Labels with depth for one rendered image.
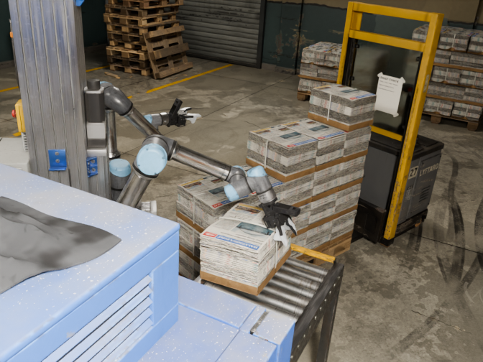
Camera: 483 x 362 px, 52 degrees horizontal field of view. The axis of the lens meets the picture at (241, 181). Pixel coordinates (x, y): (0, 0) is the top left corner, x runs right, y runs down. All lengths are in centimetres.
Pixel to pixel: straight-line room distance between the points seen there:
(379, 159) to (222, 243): 237
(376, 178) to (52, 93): 281
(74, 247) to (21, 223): 8
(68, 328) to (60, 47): 172
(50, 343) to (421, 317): 315
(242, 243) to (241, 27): 858
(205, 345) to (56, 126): 165
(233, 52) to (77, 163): 833
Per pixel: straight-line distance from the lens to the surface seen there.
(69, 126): 235
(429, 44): 370
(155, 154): 200
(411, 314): 361
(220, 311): 93
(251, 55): 1036
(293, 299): 221
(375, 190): 431
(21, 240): 75
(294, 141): 318
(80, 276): 69
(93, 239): 75
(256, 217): 227
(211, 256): 216
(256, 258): 204
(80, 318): 67
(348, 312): 348
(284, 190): 316
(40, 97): 234
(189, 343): 87
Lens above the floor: 215
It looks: 25 degrees down
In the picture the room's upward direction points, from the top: 4 degrees clockwise
